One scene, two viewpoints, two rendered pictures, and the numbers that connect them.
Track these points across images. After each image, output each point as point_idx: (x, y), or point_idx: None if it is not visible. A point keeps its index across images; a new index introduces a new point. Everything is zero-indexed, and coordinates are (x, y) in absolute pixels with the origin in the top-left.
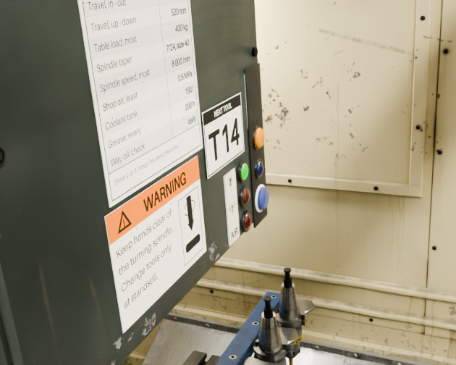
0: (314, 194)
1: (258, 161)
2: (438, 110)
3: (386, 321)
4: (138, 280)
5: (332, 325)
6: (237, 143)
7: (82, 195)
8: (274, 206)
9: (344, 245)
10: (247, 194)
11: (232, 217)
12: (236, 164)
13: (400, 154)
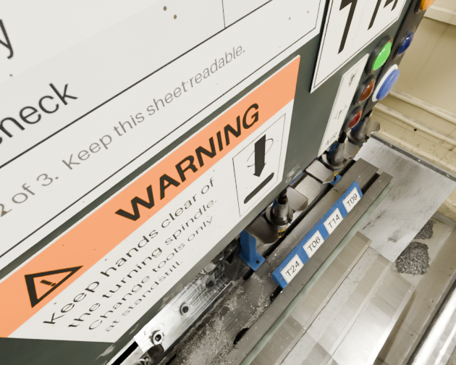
0: (423, 23)
1: (409, 32)
2: None
3: (427, 134)
4: (135, 293)
5: (384, 124)
6: (394, 5)
7: None
8: None
9: (425, 74)
10: (370, 90)
11: (335, 124)
12: (373, 46)
13: None
